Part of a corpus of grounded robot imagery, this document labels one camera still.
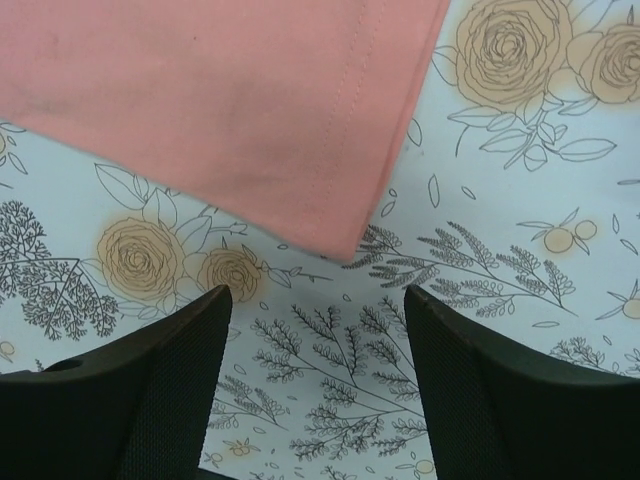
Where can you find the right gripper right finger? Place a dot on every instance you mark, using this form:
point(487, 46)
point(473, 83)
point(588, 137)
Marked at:
point(496, 409)

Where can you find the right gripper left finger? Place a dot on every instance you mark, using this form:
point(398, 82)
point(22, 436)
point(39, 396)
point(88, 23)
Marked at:
point(135, 408)

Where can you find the salmon pink t shirt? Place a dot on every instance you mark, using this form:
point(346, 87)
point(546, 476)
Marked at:
point(287, 114)

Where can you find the floral patterned table mat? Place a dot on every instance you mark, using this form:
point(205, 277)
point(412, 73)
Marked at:
point(515, 199)

